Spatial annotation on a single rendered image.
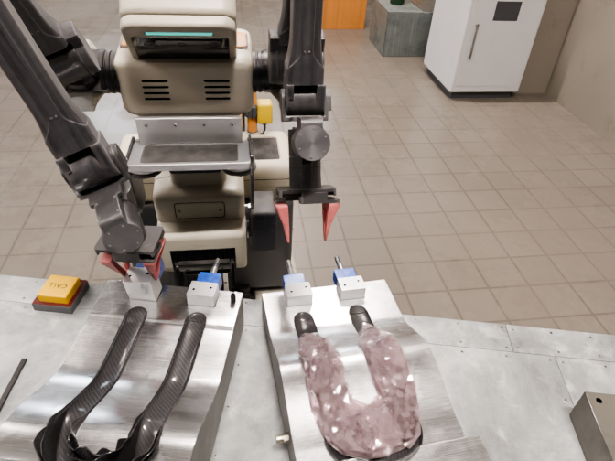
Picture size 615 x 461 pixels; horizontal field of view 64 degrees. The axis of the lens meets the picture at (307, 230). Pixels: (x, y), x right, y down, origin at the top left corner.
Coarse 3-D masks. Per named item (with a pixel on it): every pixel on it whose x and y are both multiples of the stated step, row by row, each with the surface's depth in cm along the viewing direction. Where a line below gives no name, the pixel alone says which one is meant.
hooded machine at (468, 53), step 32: (448, 0) 389; (480, 0) 354; (512, 0) 357; (544, 0) 360; (448, 32) 392; (480, 32) 368; (512, 32) 372; (448, 64) 394; (480, 64) 384; (512, 64) 388; (480, 96) 406
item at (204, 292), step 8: (216, 264) 98; (200, 272) 95; (216, 272) 97; (200, 280) 93; (208, 280) 93; (216, 280) 94; (192, 288) 90; (200, 288) 90; (208, 288) 90; (216, 288) 90; (192, 296) 89; (200, 296) 89; (208, 296) 88; (216, 296) 91; (192, 304) 90; (200, 304) 90; (208, 304) 90; (216, 304) 91
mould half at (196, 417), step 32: (96, 320) 87; (160, 320) 87; (224, 320) 88; (96, 352) 82; (160, 352) 82; (224, 352) 83; (64, 384) 75; (128, 384) 77; (160, 384) 77; (192, 384) 78; (224, 384) 83; (32, 416) 67; (96, 416) 68; (128, 416) 68; (192, 416) 70; (0, 448) 63; (32, 448) 63; (96, 448) 64; (160, 448) 64; (192, 448) 64
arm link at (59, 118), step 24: (0, 0) 58; (0, 24) 59; (24, 24) 63; (0, 48) 60; (24, 48) 61; (24, 72) 62; (48, 72) 64; (24, 96) 64; (48, 96) 64; (48, 120) 66; (72, 120) 67; (48, 144) 67; (72, 144) 68; (96, 144) 69; (72, 168) 70; (96, 168) 71
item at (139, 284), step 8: (136, 264) 92; (160, 264) 93; (128, 272) 89; (136, 272) 89; (144, 272) 89; (160, 272) 93; (128, 280) 88; (136, 280) 87; (144, 280) 87; (152, 280) 88; (128, 288) 88; (136, 288) 88; (144, 288) 88; (152, 288) 88; (160, 288) 92; (136, 296) 90; (144, 296) 90; (152, 296) 90
